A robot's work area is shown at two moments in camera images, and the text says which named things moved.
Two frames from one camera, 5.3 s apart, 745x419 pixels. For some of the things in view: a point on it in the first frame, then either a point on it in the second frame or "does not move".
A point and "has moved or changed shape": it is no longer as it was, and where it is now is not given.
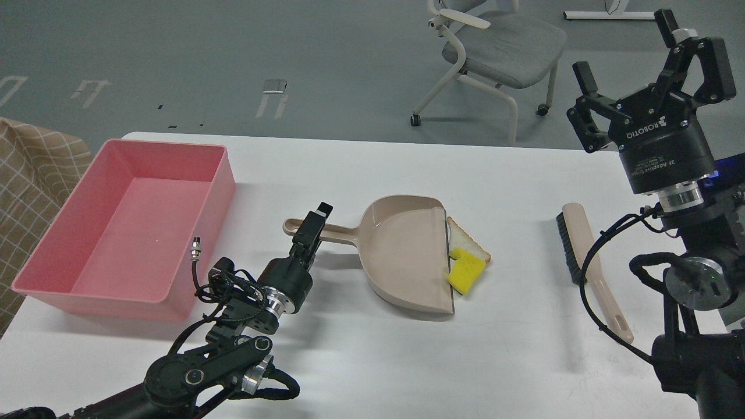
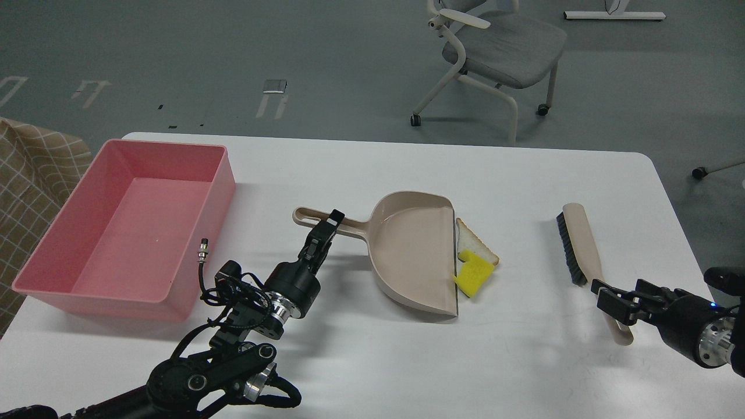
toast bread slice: (458, 238) has moved or changed shape
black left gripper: (292, 273) -> (295, 284)
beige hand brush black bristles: (577, 242) does not move
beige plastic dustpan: (402, 241) has moved or changed shape
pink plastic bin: (121, 244) does not move
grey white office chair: (492, 44) does not move
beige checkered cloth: (39, 171) does not move
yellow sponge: (464, 270) has moved or changed shape
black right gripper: (661, 144) -> (680, 319)
